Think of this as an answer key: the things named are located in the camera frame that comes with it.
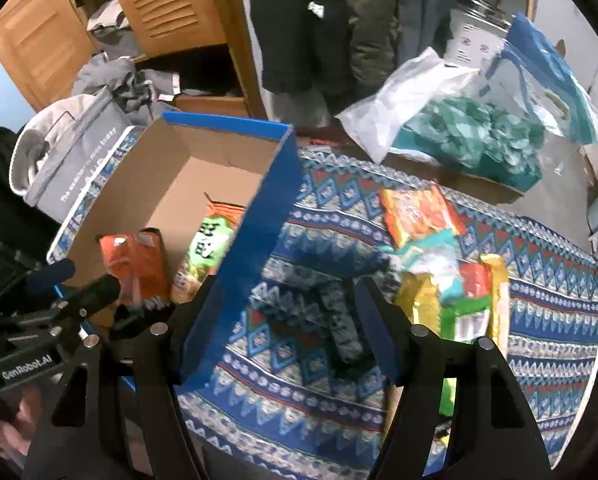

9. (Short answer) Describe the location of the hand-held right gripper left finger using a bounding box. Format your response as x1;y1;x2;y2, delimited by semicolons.
23;271;221;480

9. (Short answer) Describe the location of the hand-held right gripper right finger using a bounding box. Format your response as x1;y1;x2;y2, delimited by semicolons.
355;276;556;480

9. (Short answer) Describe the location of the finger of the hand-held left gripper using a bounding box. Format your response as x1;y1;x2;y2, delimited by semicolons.
25;258;77;297
54;274;124;321

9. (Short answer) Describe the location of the teal snack packet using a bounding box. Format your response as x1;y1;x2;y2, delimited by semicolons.
393;232;466;307

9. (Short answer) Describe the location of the yellow snack packet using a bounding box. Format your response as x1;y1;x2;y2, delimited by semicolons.
396;254;511;357

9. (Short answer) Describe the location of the blue cardboard box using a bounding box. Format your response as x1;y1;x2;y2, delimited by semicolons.
46;110;306;397

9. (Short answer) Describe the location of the person's left hand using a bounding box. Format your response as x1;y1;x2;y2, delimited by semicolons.
0;399;36;467

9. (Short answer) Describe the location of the dark cloth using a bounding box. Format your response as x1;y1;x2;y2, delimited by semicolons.
0;119;66;281

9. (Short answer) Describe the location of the red snack packet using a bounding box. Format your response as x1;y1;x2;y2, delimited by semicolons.
460;262;493;302

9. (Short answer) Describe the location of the orange striped snack packet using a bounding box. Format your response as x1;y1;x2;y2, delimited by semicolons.
378;184;468;252

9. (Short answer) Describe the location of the green and orange snack packet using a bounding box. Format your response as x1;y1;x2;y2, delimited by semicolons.
171;192;248;306

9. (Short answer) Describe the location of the grey tote bag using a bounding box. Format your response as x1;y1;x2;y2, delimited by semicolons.
33;87;136;224

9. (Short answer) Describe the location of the patterned blue tablecloth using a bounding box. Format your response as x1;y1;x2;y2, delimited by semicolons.
46;124;598;480

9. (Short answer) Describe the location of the grey clothes pile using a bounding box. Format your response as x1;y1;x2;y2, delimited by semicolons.
71;0;181;127

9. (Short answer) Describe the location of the bin of green packets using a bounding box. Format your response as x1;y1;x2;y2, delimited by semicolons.
388;94;548;192

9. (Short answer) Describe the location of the wooden louvered door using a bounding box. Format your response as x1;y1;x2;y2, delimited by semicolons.
100;0;241;62

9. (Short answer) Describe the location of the blue and white plastic bag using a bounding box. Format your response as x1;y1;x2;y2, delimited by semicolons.
478;12;598;147

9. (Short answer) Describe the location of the olive hanging jacket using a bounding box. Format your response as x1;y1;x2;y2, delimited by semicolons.
346;0;406;97

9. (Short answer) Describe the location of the metal container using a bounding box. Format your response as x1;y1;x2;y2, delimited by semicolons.
443;0;512;69

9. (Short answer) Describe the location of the black hanging jacket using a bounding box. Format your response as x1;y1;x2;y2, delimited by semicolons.
248;0;356;99

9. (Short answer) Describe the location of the grey hanging jacket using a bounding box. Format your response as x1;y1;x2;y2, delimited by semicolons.
398;0;486;62

